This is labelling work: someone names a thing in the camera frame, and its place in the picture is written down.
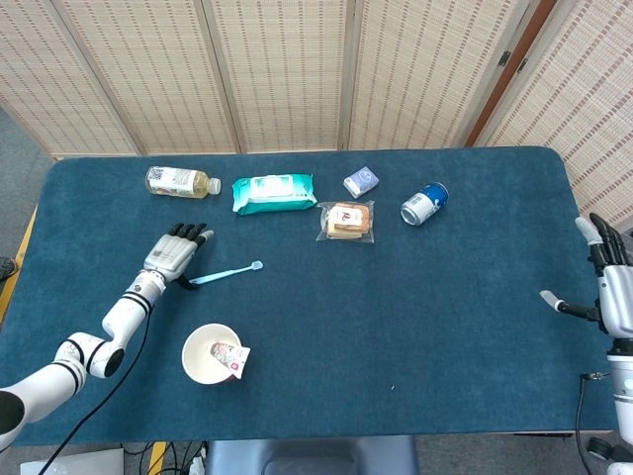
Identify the small blue white box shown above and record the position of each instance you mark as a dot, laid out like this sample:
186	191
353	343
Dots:
363	180

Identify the green wet wipes pack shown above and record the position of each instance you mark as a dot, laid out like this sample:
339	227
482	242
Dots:
272	193

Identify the red paper cup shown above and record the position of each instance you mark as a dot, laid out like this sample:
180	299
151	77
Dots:
203	356

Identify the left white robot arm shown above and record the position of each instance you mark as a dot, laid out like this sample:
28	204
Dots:
123	312

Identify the packaged sliced cake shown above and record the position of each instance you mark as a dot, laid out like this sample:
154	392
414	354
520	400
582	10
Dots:
346	220

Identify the wide bamboo folding screen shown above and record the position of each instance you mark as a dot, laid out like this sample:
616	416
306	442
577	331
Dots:
282	74

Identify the grey sneaker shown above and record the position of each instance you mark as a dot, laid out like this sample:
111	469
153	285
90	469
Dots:
7	267

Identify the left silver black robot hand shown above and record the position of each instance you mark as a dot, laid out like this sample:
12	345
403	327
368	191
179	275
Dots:
168	255

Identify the blue grey chair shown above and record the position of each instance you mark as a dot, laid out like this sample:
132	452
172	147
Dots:
311	455

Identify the white power strip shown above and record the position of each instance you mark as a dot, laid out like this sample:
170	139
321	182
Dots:
198	466

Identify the narrow bamboo folding screen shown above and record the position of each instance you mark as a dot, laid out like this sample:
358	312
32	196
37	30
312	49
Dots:
583	99

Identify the brown wooden post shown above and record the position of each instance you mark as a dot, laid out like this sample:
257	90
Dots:
496	99

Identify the white floral toothpaste tube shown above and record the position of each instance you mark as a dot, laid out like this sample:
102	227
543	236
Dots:
232	358

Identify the dark blue table cloth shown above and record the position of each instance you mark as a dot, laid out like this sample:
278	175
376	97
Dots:
346	307

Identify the black metal hinge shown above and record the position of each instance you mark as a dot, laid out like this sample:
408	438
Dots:
522	66
504	59

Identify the light blue toothbrush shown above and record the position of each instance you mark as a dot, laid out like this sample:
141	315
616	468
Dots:
222	273

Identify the blue white drink can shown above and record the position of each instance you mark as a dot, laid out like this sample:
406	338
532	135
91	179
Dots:
425	203

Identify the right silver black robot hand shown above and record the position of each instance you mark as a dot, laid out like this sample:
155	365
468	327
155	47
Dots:
618	297

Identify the yellow tea plastic bottle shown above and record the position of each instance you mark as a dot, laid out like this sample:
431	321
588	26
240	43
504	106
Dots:
173	180

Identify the black caster wheel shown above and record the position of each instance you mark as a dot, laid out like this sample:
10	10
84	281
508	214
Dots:
599	447

